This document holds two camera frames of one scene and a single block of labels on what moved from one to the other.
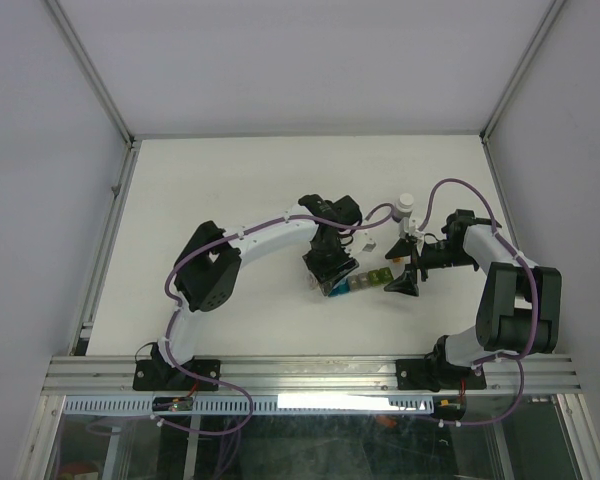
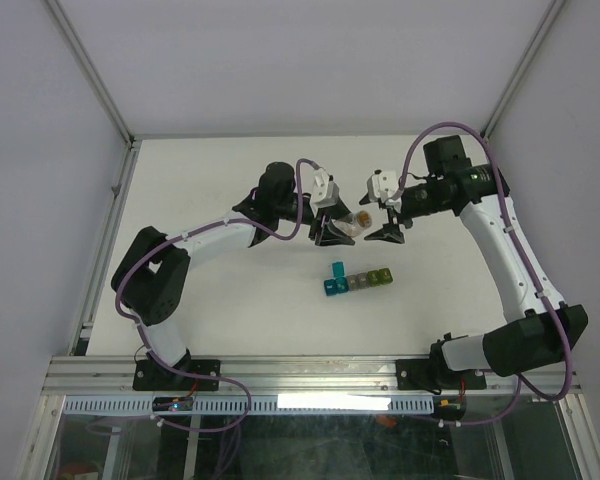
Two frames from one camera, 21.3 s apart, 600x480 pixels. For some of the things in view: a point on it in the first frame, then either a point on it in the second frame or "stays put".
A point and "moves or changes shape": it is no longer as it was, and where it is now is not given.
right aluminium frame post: x=496 y=112 stays put
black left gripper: x=343 y=266 → x=328 y=234
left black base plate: x=161 y=375 stays put
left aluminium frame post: x=121 y=126 stays put
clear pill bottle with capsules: x=312 y=281 moves or changes shape
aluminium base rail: x=303 y=374 stays put
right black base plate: x=434 y=375 stays put
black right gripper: x=406 y=283 → x=389 y=232
